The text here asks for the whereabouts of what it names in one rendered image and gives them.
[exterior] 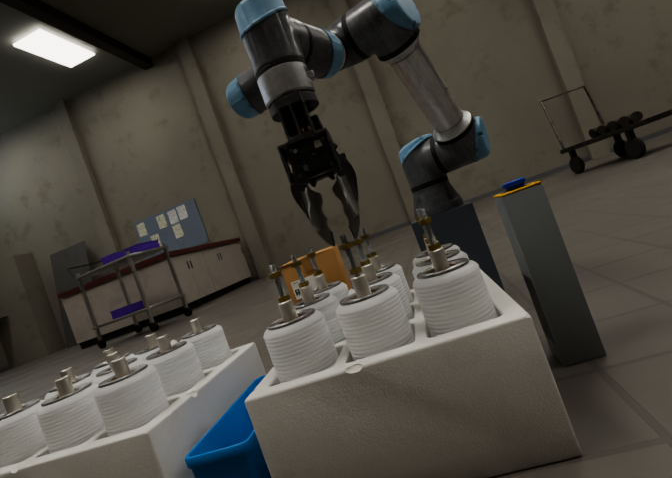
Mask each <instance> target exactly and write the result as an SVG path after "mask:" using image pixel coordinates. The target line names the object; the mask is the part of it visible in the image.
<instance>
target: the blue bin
mask: <svg viewBox="0 0 672 478"><path fill-rule="evenodd" d="M265 376H266V375H263V376H261V377H259V378H257V379H255V380H254V381H253V382H252V383H251V385H250V386H249V387H248V388H247V389H246V390H245V391H244V392H243V393H242V394H241V396H240V397H239V398H238V399H237V400H236V401H235V402H234V403H233V404H232V405H231V407H230V408H229V409H228V410H227V411H226V412H225V413H224V414H223V415H222V417H221V418H220V419H219V420H218V421H217V422H216V423H215V424H214V425H213V426H212V428H211V429H210V430H209V431H208V432H207V433H206V434H205V435H204V436H203V437H202V439H201V440H200V441H199V442H198V443H197V444H196V445H195V446H194V447H193V449H192V450H191V451H190V452H189V453H188V454H187V455H186V457H185V462H186V465H187V467H188V469H191V470H192V472H193V474H194V477H195V478H272V477H271V475H270V472H269V469H268V466H267V464H266V461H265V458H264V455H263V453H262V450H261V447H260V444H259V441H258V439H257V436H256V433H255V430H254V428H253V425H252V422H251V419H250V417H249V414H248V411H247V408H246V406H245V400H246V398H247V397H248V396H249V395H250V394H251V393H252V392H253V391H254V389H255V388H256V387H257V386H258V384H259V383H260V382H261V381H262V380H263V379H264V377H265Z"/></svg>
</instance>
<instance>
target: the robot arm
mask: <svg viewBox="0 0 672 478"><path fill-rule="evenodd" d="M235 20H236V23H237V26H238V30H239V33H240V39H241V41H243V44H244V47H245V50H246V52H247V55H248V58H249V60H250V63H251V66H250V67H249V68H248V69H247V70H245V71H244V72H243V73H241V74H240V75H237V76H236V77H235V79H234V80H233V81H232V82H231V83H229V85H228V86H227V89H226V97H227V100H228V103H229V104H230V106H231V107H232V109H233V110H234V111H235V112H236V113H237V114H238V115H240V116H241V117H243V118H248V119H249V118H253V117H255V116H257V115H259V114H262V113H263V112H264V111H265V110H267V109H268V110H269V111H270V114H271V117H272V120H273V121H275V122H281V123H282V126H283V129H284V131H285V134H286V137H287V139H288V142H287V143H285V144H282V145H280V146H277V149H278V152H279V155H280V157H281V160H282V163H283V166H284V168H285V171H286V174H287V177H288V179H289V182H290V183H291V186H290V188H291V192H292V195H293V198H294V199H295V201H296V203H297V204H298V205H299V206H300V208H301V209H302V210H303V212H304V213H305V214H306V216H307V218H308V220H309V222H310V223H311V224H312V226H313V227H314V229H315V230H316V231H317V233H318V234H319V236H320V237H321V238H322V239H323V240H324V241H325V242H327V243H328V244H329V245H331V246H332V247H333V246H335V241H334V236H333V231H331V230H330V229H329V227H328V224H327V220H328V219H327V217H326V216H325V215H324V213H323V209H322V205H323V198H322V195H321V194H320V193H318V192H315V191H312V190H310V188H309V186H308V184H311V186H312V187H316V184H317V181H320V180H322V179H325V178H327V177H329V178H330V179H332V180H335V176H334V175H335V174H336V173H337V176H336V179H337V180H336V182H335V184H334V186H333V188H332V190H333V192H334V194H335V196H336V197H338V198H339V199H340V200H341V202H342V204H343V212H344V213H345V214H346V215H347V217H348V220H349V225H348V226H349V228H350V230H351V233H352V235H353V237H354V239H355V238H357V237H358V233H359V228H360V211H359V197H358V185H357V177H356V173H355V171H354V169H353V167H352V165H351V164H350V162H349V161H348V160H347V158H346V155H345V153H341V154H340V155H339V154H338V152H337V151H336V148H337V147H338V145H337V144H336V143H334V142H333V139H332V136H331V135H330V133H329V131H328V130H327V128H326V127H325V128H324V127H323V125H322V123H321V121H320V119H319V117H318V115H316V114H315V115H313V116H310V115H309V113H310V112H312V111H313V110H315V109H316V108H317V107H318V105H319V101H318V98H317V96H316V93H315V87H314V84H313V81H315V80H317V79H323V78H330V77H332V76H334V75H335V74H336V73H337V72H339V71H341V70H344V69H346V68H349V67H351V66H354V65H356V64H358V63H360V62H362V61H364V60H366V59H368V58H369V57H371V56H372V55H374V54H375V55H376V56H377V57H378V59H379V60H380V61H381V62H384V63H390V65H391V66H392V68H393V69H394V71H395V72H396V74H397V75H398V77H399V78H400V80H401V81H402V82H403V84H404V85H405V87H406V88H407V90H408V91H409V93H410V94H411V96H412V97H413V99H414V100H415V102H416V103H417V105H418V106H419V107H420V109H421V110H422V112H423V113H424V115H425V116H426V118H427V119H428V121H429V122H430V124H431V125H432V127H433V128H434V131H433V135H432V134H425V135H423V136H421V137H419V138H416V139H415V140H413V141H411V142H409V143H408V144H407V145H405V146H404V147H403V148H402V149H401V150H400V152H399V158H400V162H401V167H403V170H404V173H405V176H406V178H407V181H408V184H409V186H410V189H411V192H412V194H413V203H414V216H415V219H416V221H417V218H416V216H418V213H417V210H416V209H419V208H422V209H424V210H425V213H426V215H428V217H432V216H435V215H438V214H440V213H443V212H446V211H449V210H451V209H454V208H456V207H459V206H461V205H463V204H464V202H463V199H462V197H461V196H460V195H459V194H458V192H457V191H456V190H455V189H454V187H453V186H452V185H451V184H450V182H449V179H448V177H447V174H446V173H449V172H451V171H454V170H456V169H459V168H461V167H464V166H466V165H469V164H471V163H474V162H478V161H479V160H481V159H483V158H486V157H487V156H488V155H489V154H490V142H489V137H488V133H487V130H486V127H485V124H484V121H483V119H482V118H481V117H480V116H477V117H476V116H475V118H473V117H472V115H471V114H470V113H469V112H468V111H461V109H460V107H459V106H458V104H457V102H456V101H455V99H454V98H453V96H452V94H451V93H450V91H449V89H448V88H447V86H446V85H445V83H444V81H443V80H442V78H441V76H440V75H439V73H438V71H437V70H436V68H435V67H434V65H433V63H432V62H431V60H430V58H429V57H428V55H427V54H426V52H425V50H424V49H423V47H422V45H421V44H420V42H419V36H420V29H419V25H420V24H421V17H420V14H419V11H418V10H417V9H416V5H415V4H414V2H413V1H412V0H362V1H361V2H360V3H358V4H357V5H356V6H354V7H353V8H352V9H350V10H349V11H348V12H346V13H345V14H343V15H342V16H340V17H339V18H338V19H337V20H336V21H335V22H333V23H332V24H331V25H330V26H329V27H328V28H327V29H326V30H325V29H323V28H319V27H318V28H317V27H314V26H311V25H308V24H306V23H303V22H300V21H299V20H297V19H294V18H291V17H290V16H289V15H288V9H287V7H286V6H285V5H284V2H283V0H242V1H241V2H240V3H239V4H238V5H237V7H236V10H235ZM288 163H289V164H290V165H291V166H292V172H293V173H291V170H290V167H289V165H288Z"/></svg>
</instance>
